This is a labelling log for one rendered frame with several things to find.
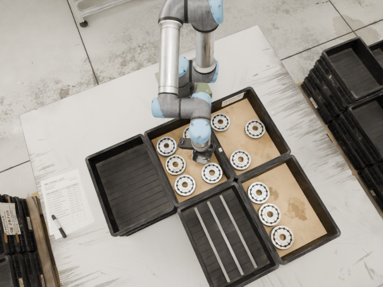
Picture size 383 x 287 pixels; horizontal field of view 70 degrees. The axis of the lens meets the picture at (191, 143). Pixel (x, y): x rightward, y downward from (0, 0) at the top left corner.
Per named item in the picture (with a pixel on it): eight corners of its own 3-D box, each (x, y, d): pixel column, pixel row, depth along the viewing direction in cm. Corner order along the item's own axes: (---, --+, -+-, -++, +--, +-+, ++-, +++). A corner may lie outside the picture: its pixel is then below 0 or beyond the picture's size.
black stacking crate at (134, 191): (93, 164, 142) (84, 158, 131) (146, 140, 145) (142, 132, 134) (119, 237, 130) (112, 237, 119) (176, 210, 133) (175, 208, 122)
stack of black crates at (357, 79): (298, 85, 228) (321, 50, 185) (330, 72, 231) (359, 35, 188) (325, 126, 216) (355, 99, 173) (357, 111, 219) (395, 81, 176)
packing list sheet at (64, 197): (37, 183, 151) (36, 182, 150) (77, 166, 153) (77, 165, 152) (51, 241, 141) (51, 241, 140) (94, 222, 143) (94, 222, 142)
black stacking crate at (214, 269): (178, 210, 133) (176, 208, 122) (232, 185, 136) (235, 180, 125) (214, 294, 121) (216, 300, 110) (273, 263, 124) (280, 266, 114)
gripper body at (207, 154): (210, 163, 118) (210, 155, 107) (191, 156, 120) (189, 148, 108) (216, 146, 120) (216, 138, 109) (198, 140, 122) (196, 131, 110)
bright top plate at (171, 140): (153, 143, 140) (153, 142, 139) (170, 133, 141) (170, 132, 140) (162, 159, 137) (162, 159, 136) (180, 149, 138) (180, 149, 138)
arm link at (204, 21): (190, 68, 153) (184, -19, 101) (218, 68, 152) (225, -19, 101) (189, 87, 149) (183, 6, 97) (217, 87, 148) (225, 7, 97)
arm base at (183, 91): (164, 78, 163) (162, 69, 153) (188, 71, 163) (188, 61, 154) (171, 101, 158) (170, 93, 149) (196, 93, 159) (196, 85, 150)
